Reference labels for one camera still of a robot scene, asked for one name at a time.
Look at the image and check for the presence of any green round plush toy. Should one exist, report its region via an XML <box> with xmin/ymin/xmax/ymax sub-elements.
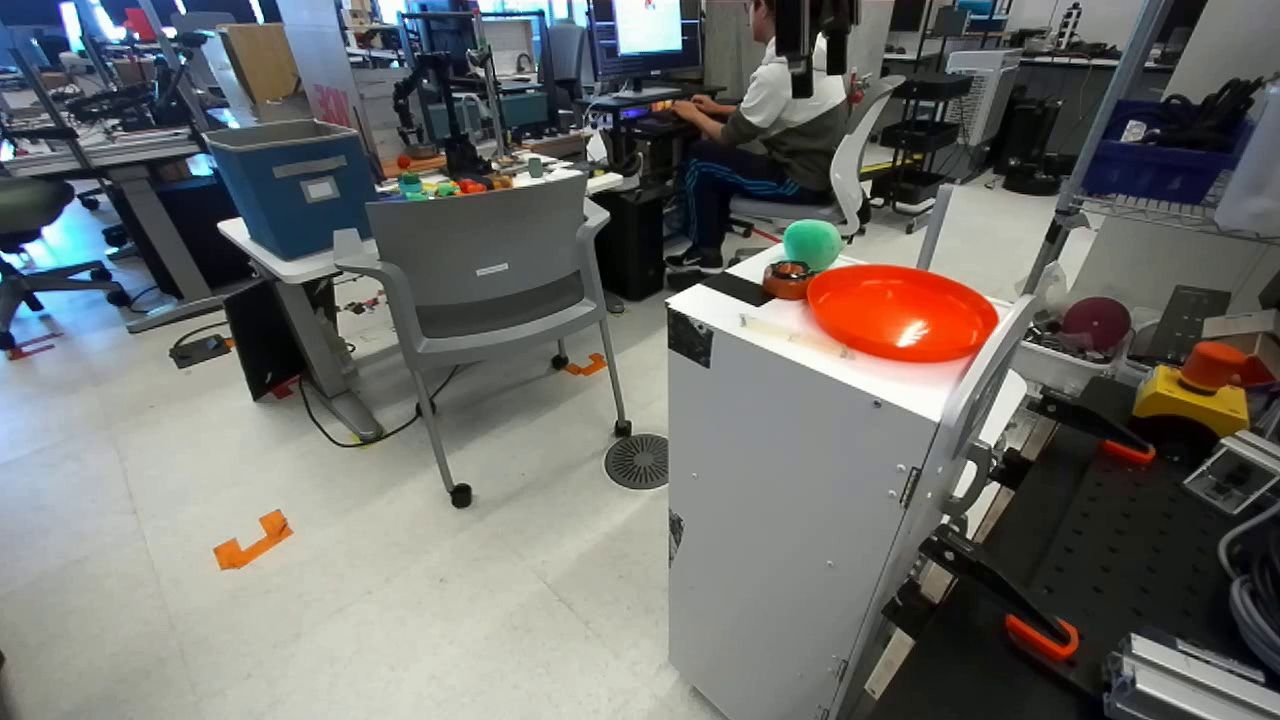
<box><xmin>780</xmin><ymin>218</ymin><xmax>848</xmax><ymax>275</ymax></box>

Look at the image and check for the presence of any colourful toy pile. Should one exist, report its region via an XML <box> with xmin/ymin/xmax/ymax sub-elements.
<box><xmin>385</xmin><ymin>149</ymin><xmax>590</xmax><ymax>207</ymax></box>

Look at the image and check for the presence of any grey metal plate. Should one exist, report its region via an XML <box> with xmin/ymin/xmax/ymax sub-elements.
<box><xmin>1152</xmin><ymin>280</ymin><xmax>1235</xmax><ymax>367</ymax></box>

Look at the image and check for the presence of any white toy kitchen cabinet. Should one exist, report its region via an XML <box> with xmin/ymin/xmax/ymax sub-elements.
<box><xmin>663</xmin><ymin>240</ymin><xmax>1054</xmax><ymax>720</ymax></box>

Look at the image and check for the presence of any seated person in white hoodie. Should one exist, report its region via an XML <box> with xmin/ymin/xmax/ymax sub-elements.
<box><xmin>649</xmin><ymin>0</ymin><xmax>855</xmax><ymax>273</ymax></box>

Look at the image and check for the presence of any white office chair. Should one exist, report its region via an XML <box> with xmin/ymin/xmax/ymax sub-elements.
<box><xmin>722</xmin><ymin>72</ymin><xmax>911</xmax><ymax>243</ymax></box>

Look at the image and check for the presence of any black utility cart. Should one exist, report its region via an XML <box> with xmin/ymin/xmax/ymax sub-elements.
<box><xmin>874</xmin><ymin>72</ymin><xmax>974</xmax><ymax>218</ymax></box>

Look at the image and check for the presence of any computer monitor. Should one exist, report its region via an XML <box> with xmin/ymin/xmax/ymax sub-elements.
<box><xmin>603</xmin><ymin>0</ymin><xmax>691</xmax><ymax>66</ymax></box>

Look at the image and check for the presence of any grey metal pole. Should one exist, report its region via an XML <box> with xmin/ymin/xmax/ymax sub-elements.
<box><xmin>911</xmin><ymin>179</ymin><xmax>959</xmax><ymax>275</ymax></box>

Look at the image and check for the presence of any black tape patch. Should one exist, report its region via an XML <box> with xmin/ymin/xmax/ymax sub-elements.
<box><xmin>694</xmin><ymin>268</ymin><xmax>777</xmax><ymax>307</ymax></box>

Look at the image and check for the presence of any black computer tower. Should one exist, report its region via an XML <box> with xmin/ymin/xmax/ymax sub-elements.
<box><xmin>590</xmin><ymin>175</ymin><xmax>674</xmax><ymax>305</ymax></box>

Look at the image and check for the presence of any orange plastic bowl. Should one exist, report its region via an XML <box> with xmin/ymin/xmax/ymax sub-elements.
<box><xmin>803</xmin><ymin>261</ymin><xmax>1002</xmax><ymax>367</ymax></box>

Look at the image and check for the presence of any black square side patch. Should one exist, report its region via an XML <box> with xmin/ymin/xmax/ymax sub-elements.
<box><xmin>663</xmin><ymin>307</ymin><xmax>715</xmax><ymax>374</ymax></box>

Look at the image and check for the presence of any blue plastic crate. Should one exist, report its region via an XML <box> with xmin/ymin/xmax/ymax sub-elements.
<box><xmin>1080</xmin><ymin>91</ymin><xmax>1264</xmax><ymax>207</ymax></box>

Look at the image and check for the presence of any black stand on table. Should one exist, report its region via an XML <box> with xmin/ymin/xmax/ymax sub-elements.
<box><xmin>391</xmin><ymin>13</ymin><xmax>510</xmax><ymax>175</ymax></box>

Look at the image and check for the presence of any small orange floor tape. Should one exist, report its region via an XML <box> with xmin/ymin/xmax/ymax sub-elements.
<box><xmin>554</xmin><ymin>348</ymin><xmax>612</xmax><ymax>386</ymax></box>

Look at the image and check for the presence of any dark red bowl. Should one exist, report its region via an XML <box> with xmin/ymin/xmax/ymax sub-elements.
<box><xmin>1050</xmin><ymin>291</ymin><xmax>1136</xmax><ymax>366</ymax></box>

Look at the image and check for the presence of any grey chair with casters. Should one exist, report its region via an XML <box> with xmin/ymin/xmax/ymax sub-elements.
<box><xmin>330</xmin><ymin>174</ymin><xmax>635</xmax><ymax>511</ymax></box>

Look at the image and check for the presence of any yellow emergency stop button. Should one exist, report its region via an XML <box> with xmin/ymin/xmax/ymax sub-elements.
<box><xmin>1126</xmin><ymin>337</ymin><xmax>1274</xmax><ymax>439</ymax></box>

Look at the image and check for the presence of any blue storage bin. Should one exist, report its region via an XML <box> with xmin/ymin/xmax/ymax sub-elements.
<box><xmin>201</xmin><ymin>118</ymin><xmax>380</xmax><ymax>264</ymax></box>

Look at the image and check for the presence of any cardboard box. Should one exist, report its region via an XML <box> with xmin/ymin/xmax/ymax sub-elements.
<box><xmin>215</xmin><ymin>22</ymin><xmax>303</xmax><ymax>111</ymax></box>

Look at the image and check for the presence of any white electrical box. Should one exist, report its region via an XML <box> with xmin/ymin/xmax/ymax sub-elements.
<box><xmin>1178</xmin><ymin>427</ymin><xmax>1280</xmax><ymax>520</ymax></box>

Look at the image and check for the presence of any black box under table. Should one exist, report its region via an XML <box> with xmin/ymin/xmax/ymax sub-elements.
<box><xmin>218</xmin><ymin>275</ymin><xmax>310</xmax><ymax>405</ymax></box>

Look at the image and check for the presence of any black power adapter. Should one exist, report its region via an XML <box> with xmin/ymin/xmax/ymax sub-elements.
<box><xmin>162</xmin><ymin>330</ymin><xmax>236</xmax><ymax>374</ymax></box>

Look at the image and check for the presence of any grey desk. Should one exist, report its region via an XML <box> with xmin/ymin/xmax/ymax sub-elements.
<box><xmin>0</xmin><ymin>126</ymin><xmax>255</xmax><ymax>337</ymax></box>

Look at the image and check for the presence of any aluminium extrusion bar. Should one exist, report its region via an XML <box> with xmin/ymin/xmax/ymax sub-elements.
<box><xmin>1098</xmin><ymin>631</ymin><xmax>1280</xmax><ymax>720</ymax></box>

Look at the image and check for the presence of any black office chair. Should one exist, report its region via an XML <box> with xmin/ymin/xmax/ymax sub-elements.
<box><xmin>0</xmin><ymin>174</ymin><xmax>136</xmax><ymax>357</ymax></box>

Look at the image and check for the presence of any slanted aluminium frame post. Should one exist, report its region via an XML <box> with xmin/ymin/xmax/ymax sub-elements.
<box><xmin>1017</xmin><ymin>0</ymin><xmax>1177</xmax><ymax>296</ymax></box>

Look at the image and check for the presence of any black clamp orange handle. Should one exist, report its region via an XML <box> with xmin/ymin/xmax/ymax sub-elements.
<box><xmin>1022</xmin><ymin>386</ymin><xmax>1159</xmax><ymax>474</ymax></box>
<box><xmin>917</xmin><ymin>524</ymin><xmax>1088</xmax><ymax>674</ymax></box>

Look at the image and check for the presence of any grey cable bundle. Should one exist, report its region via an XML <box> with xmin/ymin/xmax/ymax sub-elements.
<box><xmin>1210</xmin><ymin>496</ymin><xmax>1280</xmax><ymax>678</ymax></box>

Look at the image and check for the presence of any orange bracket floor tape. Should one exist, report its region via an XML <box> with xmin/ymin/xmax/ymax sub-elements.
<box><xmin>207</xmin><ymin>504</ymin><xmax>296</xmax><ymax>575</ymax></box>

